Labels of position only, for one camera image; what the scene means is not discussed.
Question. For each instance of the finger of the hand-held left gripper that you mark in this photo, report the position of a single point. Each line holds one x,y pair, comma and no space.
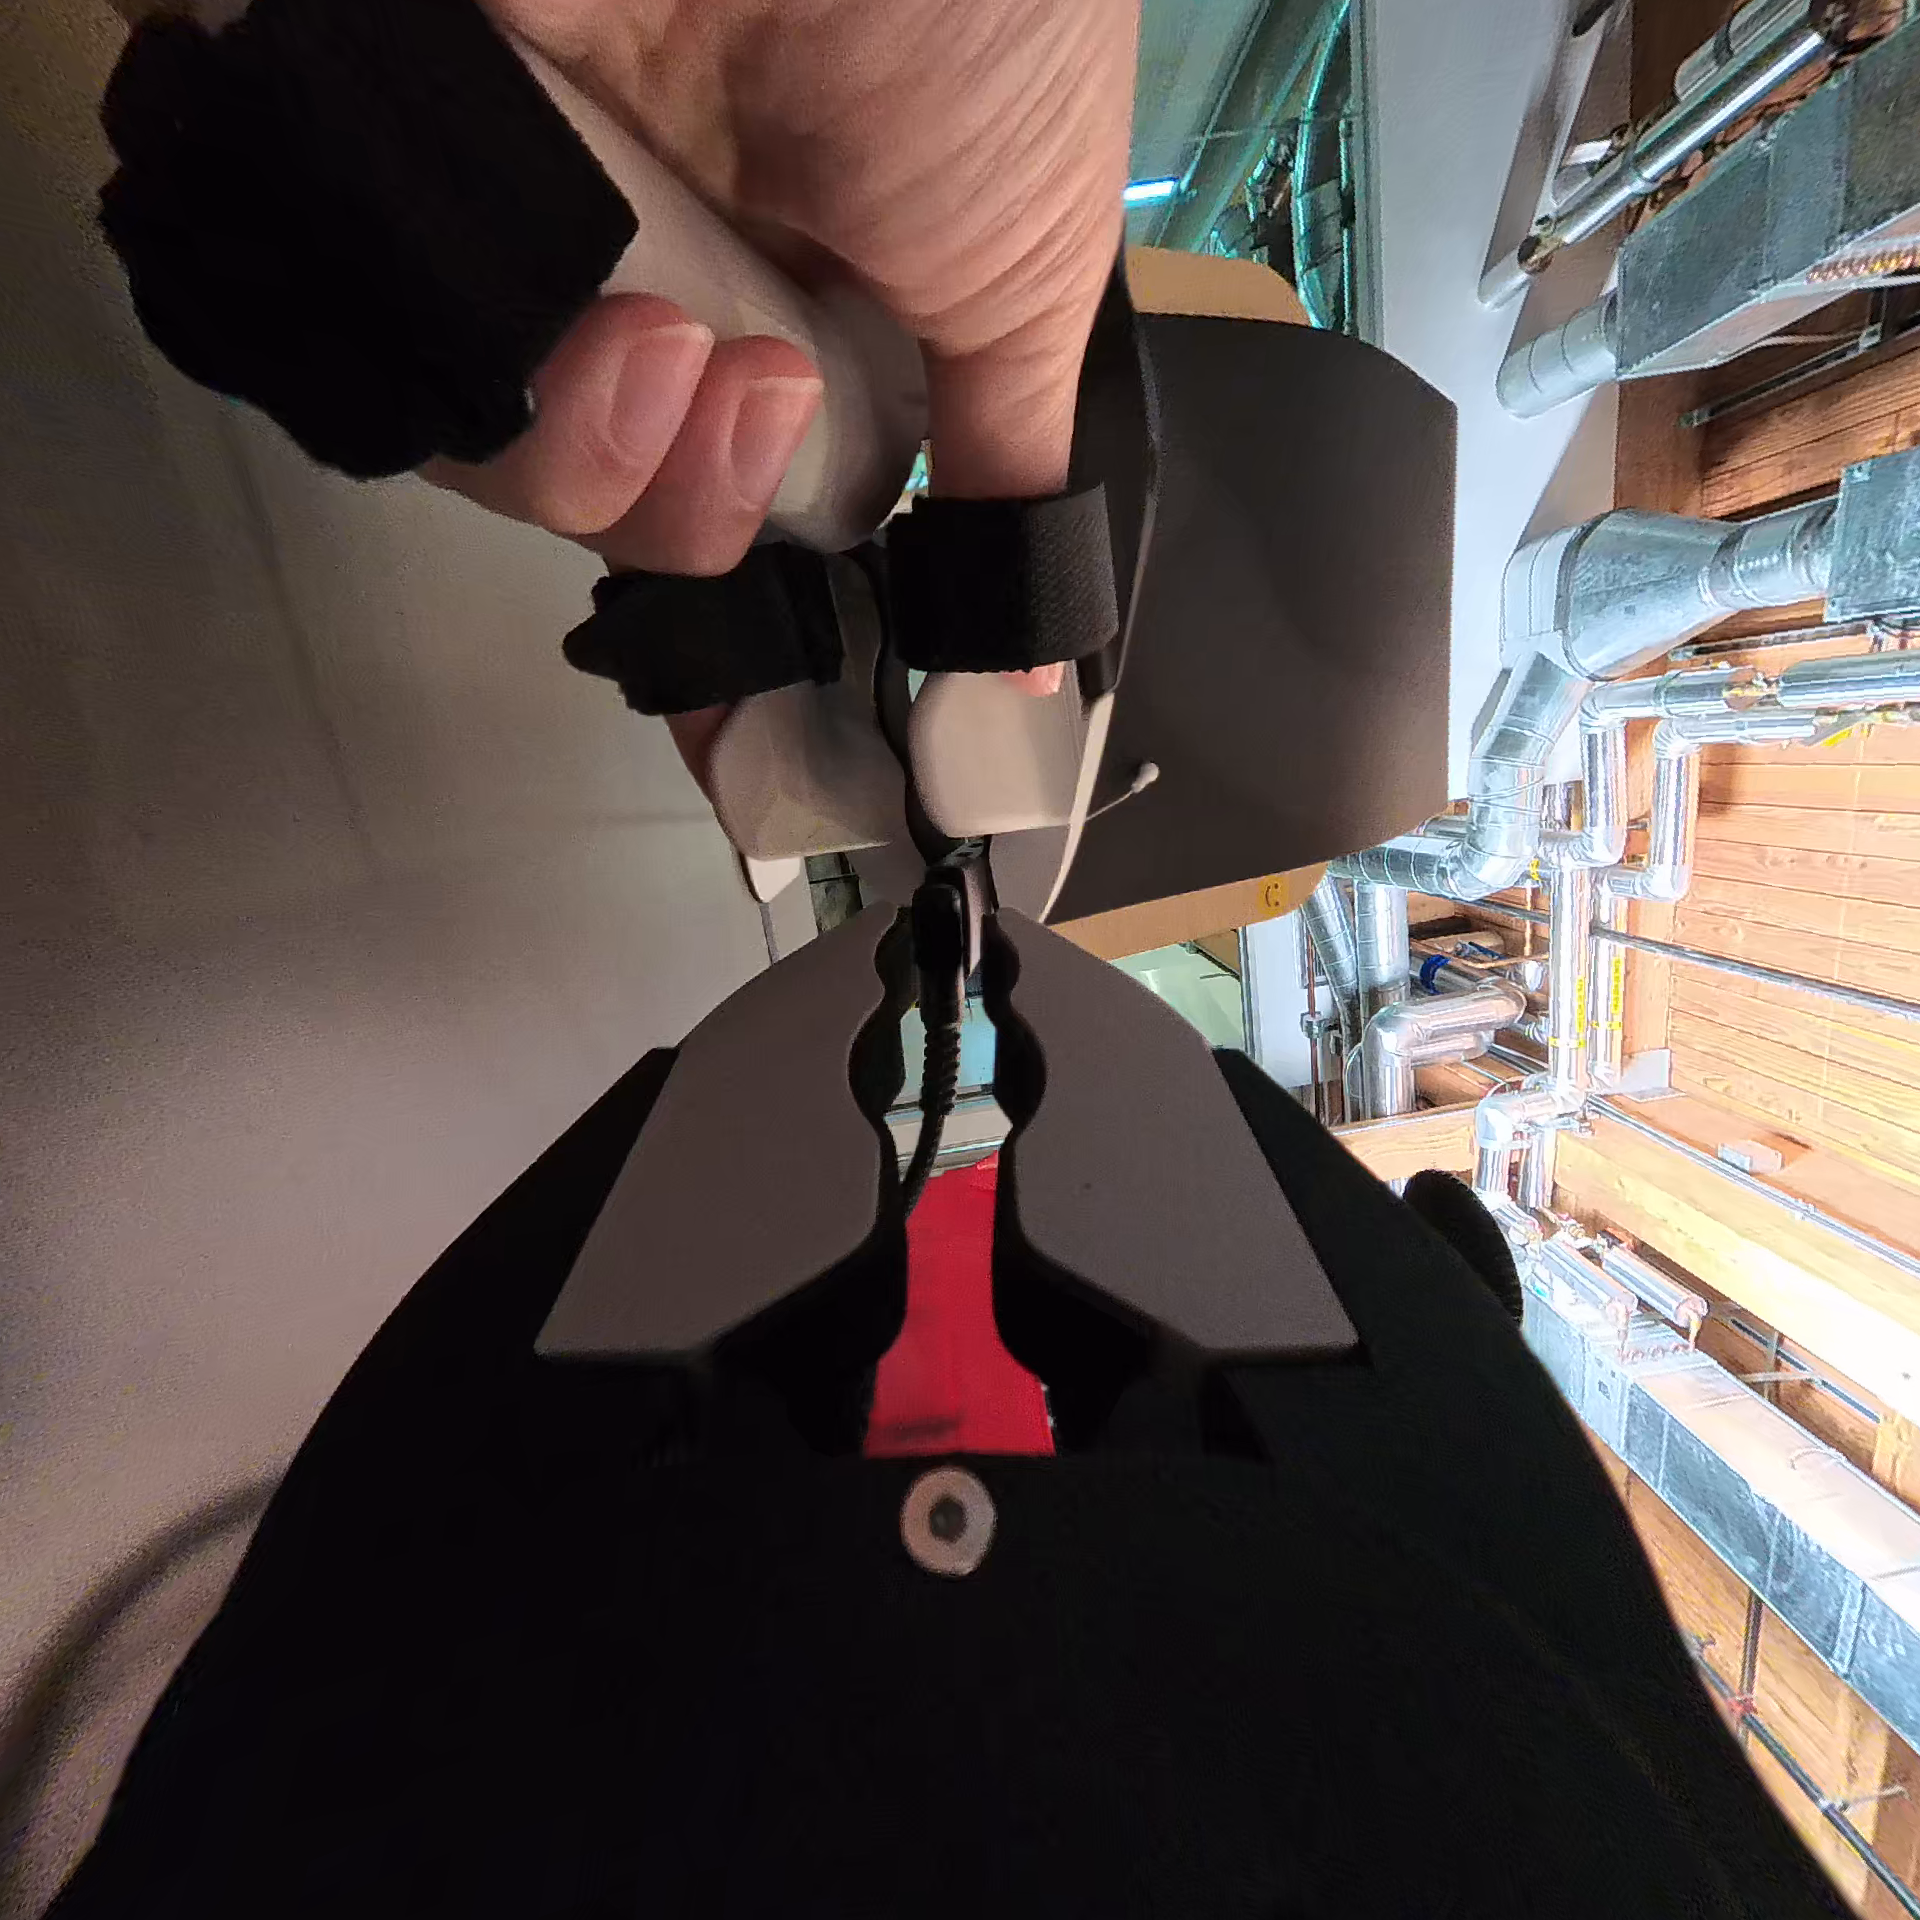
795,782
999,750

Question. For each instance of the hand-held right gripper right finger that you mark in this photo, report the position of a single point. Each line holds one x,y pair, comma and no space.
1169,1200

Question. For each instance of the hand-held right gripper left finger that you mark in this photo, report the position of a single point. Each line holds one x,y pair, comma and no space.
749,1187

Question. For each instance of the red plastic bin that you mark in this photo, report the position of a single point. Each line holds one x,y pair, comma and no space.
962,1348

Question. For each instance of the person's left hand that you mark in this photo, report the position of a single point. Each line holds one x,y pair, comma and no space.
931,181

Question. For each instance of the silver ceiling pipes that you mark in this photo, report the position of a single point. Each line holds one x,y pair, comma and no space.
1425,1037

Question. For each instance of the black panel wooden board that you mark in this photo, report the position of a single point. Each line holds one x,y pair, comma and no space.
1291,597

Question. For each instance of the long insulated duct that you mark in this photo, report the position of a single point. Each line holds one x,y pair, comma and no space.
1725,1482

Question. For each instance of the rectangular metal duct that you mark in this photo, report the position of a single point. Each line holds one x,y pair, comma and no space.
1771,225

